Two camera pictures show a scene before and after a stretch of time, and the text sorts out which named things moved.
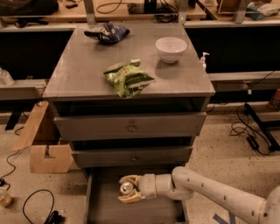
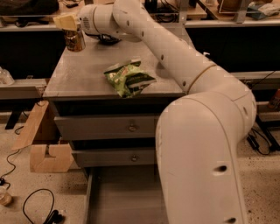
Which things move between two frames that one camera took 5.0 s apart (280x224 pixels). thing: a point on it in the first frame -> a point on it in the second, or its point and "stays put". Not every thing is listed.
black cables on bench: [164, 11] stays put
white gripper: [147, 185] -> [85, 19]
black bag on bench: [28, 8] stays put
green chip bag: [127, 79] stays put
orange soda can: [126, 188] -> [74, 40]
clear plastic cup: [5, 198] stays put
